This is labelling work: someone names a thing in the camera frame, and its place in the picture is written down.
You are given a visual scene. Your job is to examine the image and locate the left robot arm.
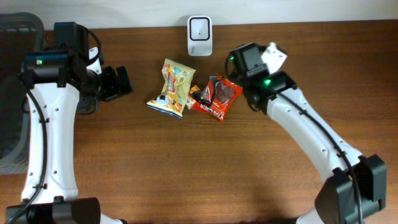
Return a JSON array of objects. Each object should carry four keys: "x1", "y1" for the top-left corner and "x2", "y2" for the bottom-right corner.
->
[{"x1": 6, "y1": 22, "x2": 133, "y2": 223}]

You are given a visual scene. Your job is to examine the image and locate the white barcode scanner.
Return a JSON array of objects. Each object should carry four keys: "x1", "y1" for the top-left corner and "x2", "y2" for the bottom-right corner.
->
[{"x1": 187, "y1": 16, "x2": 213, "y2": 57}]

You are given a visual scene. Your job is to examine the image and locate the small orange box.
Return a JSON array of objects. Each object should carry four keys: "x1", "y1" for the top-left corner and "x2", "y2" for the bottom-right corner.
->
[{"x1": 186, "y1": 85, "x2": 200, "y2": 110}]

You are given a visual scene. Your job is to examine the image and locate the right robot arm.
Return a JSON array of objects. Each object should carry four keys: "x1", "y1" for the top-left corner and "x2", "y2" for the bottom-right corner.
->
[{"x1": 224, "y1": 42, "x2": 387, "y2": 224}]

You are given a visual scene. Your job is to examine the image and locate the yellow chips bag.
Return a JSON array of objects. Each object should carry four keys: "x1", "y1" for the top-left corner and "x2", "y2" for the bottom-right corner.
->
[{"x1": 147, "y1": 57, "x2": 196, "y2": 119}]

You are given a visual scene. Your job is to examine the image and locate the orange red snack bag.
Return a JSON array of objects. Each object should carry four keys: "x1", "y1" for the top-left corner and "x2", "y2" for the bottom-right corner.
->
[{"x1": 192, "y1": 76, "x2": 243, "y2": 121}]

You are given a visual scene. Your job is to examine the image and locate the grey plastic mesh basket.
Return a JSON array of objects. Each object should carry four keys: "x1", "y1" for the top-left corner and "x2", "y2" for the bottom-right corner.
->
[{"x1": 1, "y1": 12, "x2": 44, "y2": 175}]

